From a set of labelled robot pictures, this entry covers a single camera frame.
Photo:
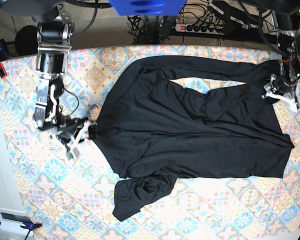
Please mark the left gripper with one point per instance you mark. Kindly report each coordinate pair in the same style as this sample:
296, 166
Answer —
281, 88

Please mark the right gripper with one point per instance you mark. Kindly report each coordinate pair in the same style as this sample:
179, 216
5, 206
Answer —
69, 131

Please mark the black t-shirt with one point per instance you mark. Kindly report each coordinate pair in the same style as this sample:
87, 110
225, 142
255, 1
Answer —
171, 116

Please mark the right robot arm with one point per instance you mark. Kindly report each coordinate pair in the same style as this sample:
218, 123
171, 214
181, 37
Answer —
54, 31

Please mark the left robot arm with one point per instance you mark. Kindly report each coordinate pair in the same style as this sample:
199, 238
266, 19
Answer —
286, 23

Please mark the patterned colourful tablecloth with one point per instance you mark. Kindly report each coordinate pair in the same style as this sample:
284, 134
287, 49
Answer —
75, 200

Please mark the white power strip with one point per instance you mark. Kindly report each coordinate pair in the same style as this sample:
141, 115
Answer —
198, 29

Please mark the black round stool seat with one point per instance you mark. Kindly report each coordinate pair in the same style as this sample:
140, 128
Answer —
26, 42

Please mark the blue clamp bottom left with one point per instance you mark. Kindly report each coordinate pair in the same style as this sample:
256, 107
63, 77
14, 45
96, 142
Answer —
27, 226

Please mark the blue clamp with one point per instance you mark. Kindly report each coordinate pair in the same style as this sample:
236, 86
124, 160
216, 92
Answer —
3, 47
27, 226

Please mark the white box with dark window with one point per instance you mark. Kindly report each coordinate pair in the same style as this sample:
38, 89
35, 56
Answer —
12, 220

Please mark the blue clamp top left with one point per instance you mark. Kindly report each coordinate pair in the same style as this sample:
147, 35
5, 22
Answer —
3, 47

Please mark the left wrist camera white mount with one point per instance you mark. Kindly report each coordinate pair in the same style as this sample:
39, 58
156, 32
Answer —
293, 106

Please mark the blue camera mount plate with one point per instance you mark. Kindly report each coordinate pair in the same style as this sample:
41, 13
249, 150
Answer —
147, 7

